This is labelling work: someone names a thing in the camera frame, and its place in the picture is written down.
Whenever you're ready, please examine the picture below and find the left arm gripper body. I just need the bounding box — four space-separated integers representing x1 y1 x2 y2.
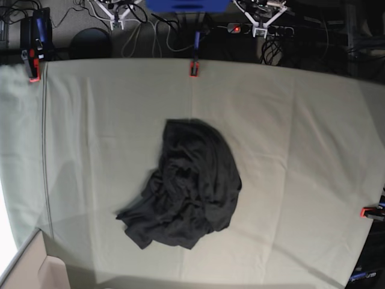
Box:
233 1 288 28

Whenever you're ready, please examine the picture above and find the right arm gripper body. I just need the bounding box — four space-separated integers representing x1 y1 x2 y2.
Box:
88 1 136 30

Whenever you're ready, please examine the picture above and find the black t-shirt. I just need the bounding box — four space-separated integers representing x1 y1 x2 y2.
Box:
116 119 242 249

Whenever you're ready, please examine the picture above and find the black power strip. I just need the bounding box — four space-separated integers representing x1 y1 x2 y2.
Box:
224 23 295 38

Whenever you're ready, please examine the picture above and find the round black stool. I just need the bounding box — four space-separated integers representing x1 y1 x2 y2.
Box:
68 28 112 60

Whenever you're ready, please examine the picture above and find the blue plastic box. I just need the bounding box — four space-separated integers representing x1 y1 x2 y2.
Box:
146 0 230 13

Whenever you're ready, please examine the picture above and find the left black orange clamp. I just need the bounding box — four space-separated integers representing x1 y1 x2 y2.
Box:
20 7 53 82

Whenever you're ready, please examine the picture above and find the black orange clamp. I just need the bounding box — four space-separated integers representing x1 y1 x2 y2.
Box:
189 31 200 77
20 7 53 82
360 195 384 222

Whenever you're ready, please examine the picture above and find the middle black orange clamp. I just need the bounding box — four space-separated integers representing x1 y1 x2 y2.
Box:
189 31 200 77

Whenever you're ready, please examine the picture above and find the light green table cloth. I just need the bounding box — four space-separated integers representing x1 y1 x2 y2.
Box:
1 58 384 288

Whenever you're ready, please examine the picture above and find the right black orange clamp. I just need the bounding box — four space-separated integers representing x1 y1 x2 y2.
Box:
360 195 384 222

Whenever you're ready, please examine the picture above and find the beige cardboard box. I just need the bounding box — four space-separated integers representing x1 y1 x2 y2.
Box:
1 229 70 289

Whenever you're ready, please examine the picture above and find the white cable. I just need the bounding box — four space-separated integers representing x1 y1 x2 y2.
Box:
121 19 196 58

